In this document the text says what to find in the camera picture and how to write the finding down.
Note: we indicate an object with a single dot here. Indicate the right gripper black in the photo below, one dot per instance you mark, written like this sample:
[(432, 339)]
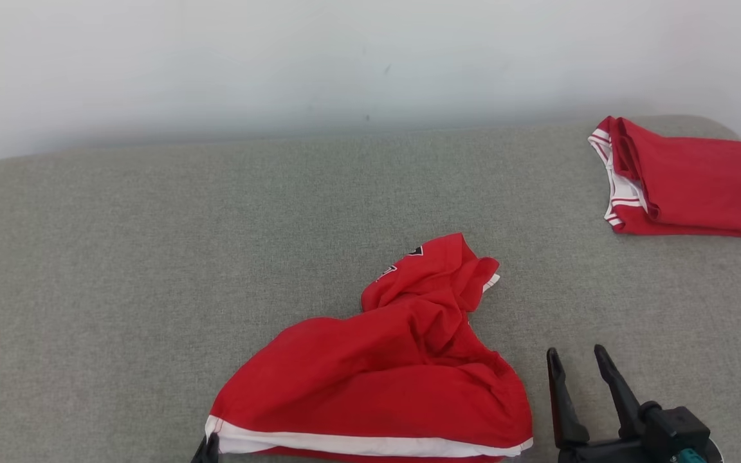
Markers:
[(608, 453)]

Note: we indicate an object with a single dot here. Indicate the red jersey with white trim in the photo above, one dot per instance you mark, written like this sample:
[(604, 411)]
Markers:
[(698, 186)]

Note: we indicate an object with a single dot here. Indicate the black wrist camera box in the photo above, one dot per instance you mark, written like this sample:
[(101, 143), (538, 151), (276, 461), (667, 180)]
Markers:
[(682, 427)]

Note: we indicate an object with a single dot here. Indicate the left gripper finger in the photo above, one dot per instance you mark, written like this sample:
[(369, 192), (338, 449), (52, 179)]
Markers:
[(208, 451)]

